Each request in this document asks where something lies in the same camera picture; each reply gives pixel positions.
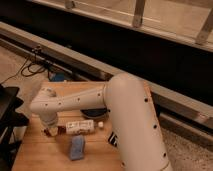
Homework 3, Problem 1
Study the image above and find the white plastic bottle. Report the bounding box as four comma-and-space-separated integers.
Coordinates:
66, 120, 104, 135

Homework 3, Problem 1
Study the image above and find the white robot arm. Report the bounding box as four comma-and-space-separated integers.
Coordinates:
30, 73, 173, 171

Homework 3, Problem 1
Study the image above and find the blue sponge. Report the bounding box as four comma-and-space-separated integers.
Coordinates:
69, 135, 85, 160

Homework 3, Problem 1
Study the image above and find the dark blue bowl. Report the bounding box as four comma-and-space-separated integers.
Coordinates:
82, 108, 107, 120

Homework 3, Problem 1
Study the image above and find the black chair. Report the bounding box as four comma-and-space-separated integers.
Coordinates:
0, 84, 29, 171

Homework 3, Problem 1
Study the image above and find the blue object on floor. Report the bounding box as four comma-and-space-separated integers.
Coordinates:
50, 74, 65, 82

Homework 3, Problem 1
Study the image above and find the black white striped box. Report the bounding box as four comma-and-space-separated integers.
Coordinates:
108, 132, 117, 147

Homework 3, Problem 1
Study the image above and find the black cable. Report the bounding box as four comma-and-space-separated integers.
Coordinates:
0, 46, 54, 85

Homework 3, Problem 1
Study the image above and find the metal railing frame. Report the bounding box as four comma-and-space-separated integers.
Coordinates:
28, 0, 213, 52

